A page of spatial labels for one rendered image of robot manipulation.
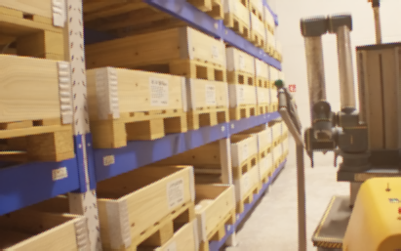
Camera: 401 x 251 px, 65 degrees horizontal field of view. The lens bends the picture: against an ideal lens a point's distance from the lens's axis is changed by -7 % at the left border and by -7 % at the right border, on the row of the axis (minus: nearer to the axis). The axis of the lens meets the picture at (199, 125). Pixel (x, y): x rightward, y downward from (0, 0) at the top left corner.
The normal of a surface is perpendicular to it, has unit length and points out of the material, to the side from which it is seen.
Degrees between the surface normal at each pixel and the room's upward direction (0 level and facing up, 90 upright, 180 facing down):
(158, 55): 90
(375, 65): 90
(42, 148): 90
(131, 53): 90
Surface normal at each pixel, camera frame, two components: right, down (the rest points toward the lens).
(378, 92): -0.48, 0.08
